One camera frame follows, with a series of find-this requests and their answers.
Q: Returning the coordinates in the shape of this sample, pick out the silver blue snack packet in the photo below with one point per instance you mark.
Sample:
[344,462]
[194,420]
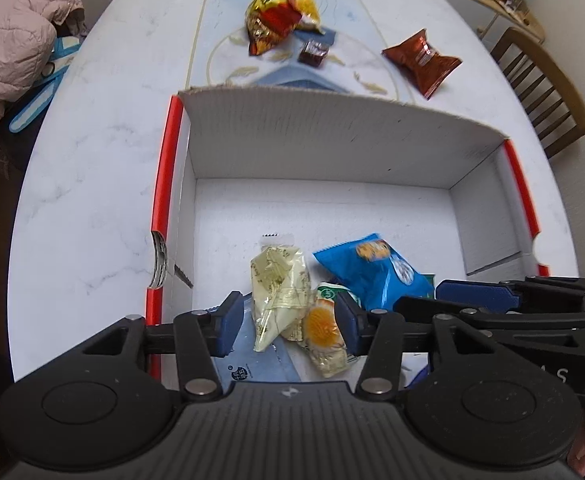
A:
[262,365]

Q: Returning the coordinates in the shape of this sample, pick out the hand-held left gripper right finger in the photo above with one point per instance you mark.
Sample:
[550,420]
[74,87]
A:
[348,325]

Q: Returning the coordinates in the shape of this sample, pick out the pink padded jacket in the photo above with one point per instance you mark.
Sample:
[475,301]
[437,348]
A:
[12,40]

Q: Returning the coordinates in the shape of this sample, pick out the white red cardboard box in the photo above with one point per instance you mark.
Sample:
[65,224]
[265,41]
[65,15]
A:
[322,200]

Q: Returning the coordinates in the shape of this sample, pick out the wooden corner shelf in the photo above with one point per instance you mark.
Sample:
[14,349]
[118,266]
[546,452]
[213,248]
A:
[502,7]

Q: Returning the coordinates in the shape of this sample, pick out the wooden chair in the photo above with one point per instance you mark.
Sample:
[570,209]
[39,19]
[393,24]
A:
[542,90]

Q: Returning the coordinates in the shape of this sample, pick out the red snack packet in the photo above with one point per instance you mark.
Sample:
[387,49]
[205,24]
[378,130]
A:
[270,17]

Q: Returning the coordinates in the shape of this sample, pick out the cream orange flower packet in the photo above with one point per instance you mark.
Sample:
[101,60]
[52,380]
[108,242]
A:
[325,332]

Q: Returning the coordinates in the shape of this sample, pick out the person's right hand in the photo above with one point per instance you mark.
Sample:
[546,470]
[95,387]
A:
[582,452]

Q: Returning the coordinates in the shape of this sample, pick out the shiny brown snack bag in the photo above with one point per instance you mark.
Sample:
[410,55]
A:
[422,62]

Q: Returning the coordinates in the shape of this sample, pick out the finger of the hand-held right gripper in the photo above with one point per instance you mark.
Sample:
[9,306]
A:
[522,320]
[477,295]

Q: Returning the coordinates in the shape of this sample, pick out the yellow snack packet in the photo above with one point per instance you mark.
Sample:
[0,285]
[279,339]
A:
[308,12]

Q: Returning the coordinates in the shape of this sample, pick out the blue white striped object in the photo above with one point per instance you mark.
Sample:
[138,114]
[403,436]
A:
[42,90]

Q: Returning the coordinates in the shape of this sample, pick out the cream snack packet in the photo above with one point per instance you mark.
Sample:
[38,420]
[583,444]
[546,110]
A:
[280,290]

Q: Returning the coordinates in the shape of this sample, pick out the small dark snack packet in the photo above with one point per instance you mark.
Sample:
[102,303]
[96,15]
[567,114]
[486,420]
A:
[313,52]

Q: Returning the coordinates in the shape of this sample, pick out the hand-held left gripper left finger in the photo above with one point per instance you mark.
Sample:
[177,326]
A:
[228,322]

